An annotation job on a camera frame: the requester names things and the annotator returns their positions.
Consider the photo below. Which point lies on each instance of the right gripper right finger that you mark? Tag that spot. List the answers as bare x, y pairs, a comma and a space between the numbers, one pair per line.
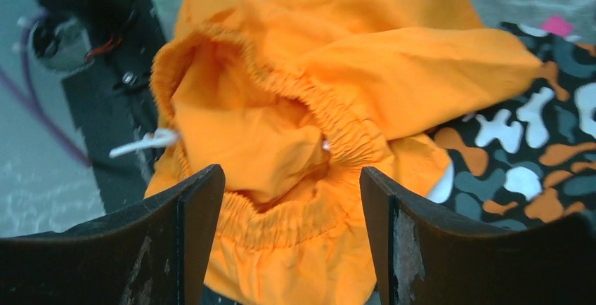
424, 253

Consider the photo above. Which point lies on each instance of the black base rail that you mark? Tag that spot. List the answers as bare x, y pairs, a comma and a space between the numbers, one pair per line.
111, 104

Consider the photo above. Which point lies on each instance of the orange camouflage shorts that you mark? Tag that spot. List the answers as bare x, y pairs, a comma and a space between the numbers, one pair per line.
528, 160

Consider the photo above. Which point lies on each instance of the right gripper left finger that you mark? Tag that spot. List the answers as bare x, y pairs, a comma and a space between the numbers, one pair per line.
154, 251

